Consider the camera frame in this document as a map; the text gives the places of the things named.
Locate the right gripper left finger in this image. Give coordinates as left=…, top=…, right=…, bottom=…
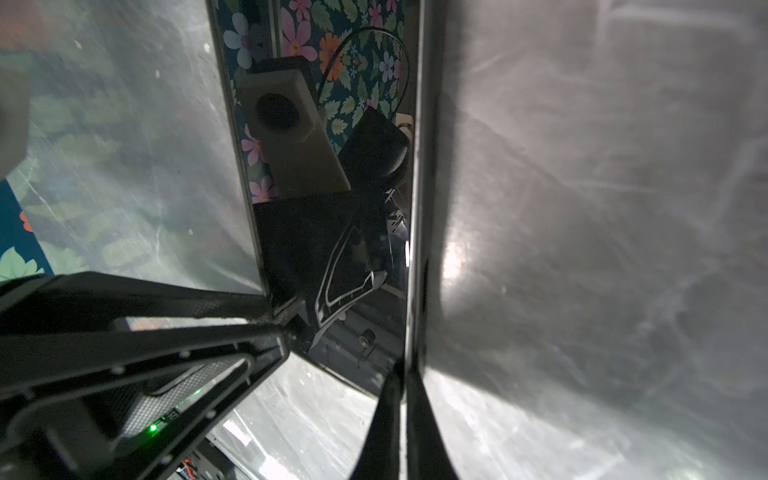
left=349, top=360, right=404, bottom=480

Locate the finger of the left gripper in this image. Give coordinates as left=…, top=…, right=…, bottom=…
left=1, top=325, right=288, bottom=479
left=1, top=272, right=269, bottom=333

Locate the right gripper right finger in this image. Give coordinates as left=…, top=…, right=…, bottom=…
left=405, top=368, right=459, bottom=480

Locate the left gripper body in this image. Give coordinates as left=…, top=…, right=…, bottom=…
left=1, top=385, right=120, bottom=479

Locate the black phone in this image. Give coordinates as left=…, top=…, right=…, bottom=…
left=210, top=1, right=412, bottom=396

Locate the black phone case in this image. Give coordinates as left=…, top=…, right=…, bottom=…
left=404, top=1, right=448, bottom=372

